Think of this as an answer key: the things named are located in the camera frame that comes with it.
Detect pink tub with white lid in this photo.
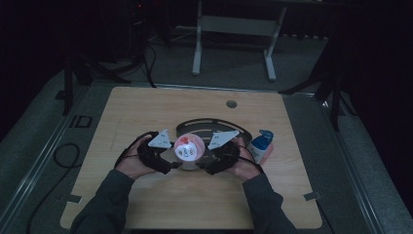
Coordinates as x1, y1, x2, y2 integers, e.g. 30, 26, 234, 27
173, 133, 207, 172

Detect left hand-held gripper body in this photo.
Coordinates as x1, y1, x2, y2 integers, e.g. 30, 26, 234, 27
136, 129, 173, 175

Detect hand-held gripper cable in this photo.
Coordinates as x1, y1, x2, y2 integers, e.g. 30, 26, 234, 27
238, 145, 265, 175
113, 131, 160, 170

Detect right hand-held gripper cable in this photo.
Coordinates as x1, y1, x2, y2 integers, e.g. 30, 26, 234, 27
238, 145, 265, 175

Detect white bottle with blue cap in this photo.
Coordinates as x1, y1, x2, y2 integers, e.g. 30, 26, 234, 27
246, 129, 275, 164

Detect white metal desk frame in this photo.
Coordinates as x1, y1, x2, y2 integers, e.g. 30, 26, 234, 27
191, 0, 288, 82

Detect person's right hand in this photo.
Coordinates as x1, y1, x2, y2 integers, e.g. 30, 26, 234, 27
227, 137, 264, 182

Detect black floor cable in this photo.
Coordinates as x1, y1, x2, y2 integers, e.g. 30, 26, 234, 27
26, 142, 82, 234

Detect pink bottle with blue cap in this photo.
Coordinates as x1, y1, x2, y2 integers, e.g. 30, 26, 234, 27
259, 144, 276, 166

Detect black stand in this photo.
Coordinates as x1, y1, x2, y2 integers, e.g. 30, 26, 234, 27
278, 32, 358, 132
62, 48, 131, 117

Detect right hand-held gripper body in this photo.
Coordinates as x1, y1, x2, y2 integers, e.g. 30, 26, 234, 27
204, 130, 243, 176

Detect person's left hand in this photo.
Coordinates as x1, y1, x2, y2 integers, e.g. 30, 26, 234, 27
115, 136, 158, 181

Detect left hand-held gripper cable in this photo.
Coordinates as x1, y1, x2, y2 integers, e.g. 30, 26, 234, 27
113, 131, 160, 170

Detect black metal corner shelf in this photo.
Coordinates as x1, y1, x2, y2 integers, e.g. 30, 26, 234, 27
174, 117, 253, 147

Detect black hanging cable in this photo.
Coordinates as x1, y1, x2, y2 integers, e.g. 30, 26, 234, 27
142, 43, 158, 89

